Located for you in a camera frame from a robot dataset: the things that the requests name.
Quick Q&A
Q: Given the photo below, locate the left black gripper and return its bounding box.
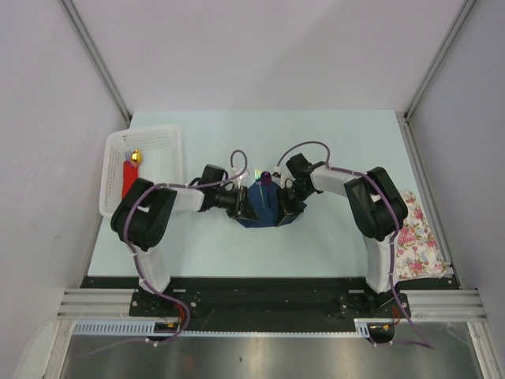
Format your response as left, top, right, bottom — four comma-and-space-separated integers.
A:
212, 186, 260, 223

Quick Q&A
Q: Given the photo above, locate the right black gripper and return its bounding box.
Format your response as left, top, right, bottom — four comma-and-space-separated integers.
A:
275, 183, 313, 227

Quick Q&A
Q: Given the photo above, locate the dark blue paper napkin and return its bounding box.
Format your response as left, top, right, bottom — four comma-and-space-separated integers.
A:
237, 177, 313, 228

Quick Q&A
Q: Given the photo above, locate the purple metal spoon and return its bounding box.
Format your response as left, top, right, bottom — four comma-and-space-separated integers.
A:
262, 171, 272, 207

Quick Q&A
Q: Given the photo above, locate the iridescent metal fork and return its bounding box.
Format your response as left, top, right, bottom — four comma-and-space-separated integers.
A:
254, 169, 265, 208

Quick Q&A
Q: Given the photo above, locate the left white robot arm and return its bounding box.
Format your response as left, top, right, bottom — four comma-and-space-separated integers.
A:
110, 164, 260, 316

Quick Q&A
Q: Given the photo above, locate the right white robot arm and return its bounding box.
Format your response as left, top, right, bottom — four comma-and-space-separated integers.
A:
275, 153, 408, 317

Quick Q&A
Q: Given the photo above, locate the red rolled napkin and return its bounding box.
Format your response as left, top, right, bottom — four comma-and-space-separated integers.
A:
122, 161, 139, 198

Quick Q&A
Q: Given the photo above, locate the white plastic basket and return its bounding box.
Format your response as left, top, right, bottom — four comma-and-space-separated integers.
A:
99, 125, 183, 218

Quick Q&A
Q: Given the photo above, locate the gold metal spoon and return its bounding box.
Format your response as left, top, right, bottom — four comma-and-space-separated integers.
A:
129, 149, 143, 167

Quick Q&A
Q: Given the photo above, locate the floral plastic tray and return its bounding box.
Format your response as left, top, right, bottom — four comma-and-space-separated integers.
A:
395, 190, 453, 281

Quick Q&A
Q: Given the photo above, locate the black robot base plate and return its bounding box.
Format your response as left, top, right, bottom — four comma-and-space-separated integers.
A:
81, 276, 460, 342

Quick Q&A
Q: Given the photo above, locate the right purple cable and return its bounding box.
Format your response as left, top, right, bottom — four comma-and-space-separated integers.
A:
275, 141, 435, 351

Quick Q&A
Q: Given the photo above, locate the aluminium frame rail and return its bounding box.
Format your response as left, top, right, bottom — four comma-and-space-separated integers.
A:
57, 288, 488, 322

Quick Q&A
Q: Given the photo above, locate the white slotted cable duct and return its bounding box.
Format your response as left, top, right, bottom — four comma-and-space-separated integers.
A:
73, 320, 155, 336

